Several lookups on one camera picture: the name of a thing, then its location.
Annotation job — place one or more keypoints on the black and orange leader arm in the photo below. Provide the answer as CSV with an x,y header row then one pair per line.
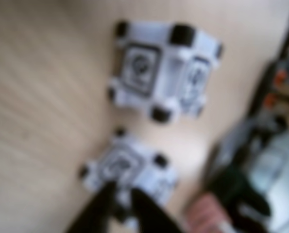
x,y
277,77

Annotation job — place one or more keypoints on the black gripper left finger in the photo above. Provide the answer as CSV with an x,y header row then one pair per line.
x,y
95,211

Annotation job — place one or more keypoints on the person's hand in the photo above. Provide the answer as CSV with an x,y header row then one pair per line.
x,y
207,216

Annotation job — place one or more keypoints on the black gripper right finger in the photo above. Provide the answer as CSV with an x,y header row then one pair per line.
x,y
154,216

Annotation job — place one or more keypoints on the white cube, crossed-letter symbol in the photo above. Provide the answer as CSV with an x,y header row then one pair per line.
x,y
139,165

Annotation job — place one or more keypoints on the white cube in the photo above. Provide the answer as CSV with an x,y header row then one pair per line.
x,y
168,72
139,165

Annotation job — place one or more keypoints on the dark grey flat device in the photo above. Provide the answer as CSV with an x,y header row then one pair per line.
x,y
234,148

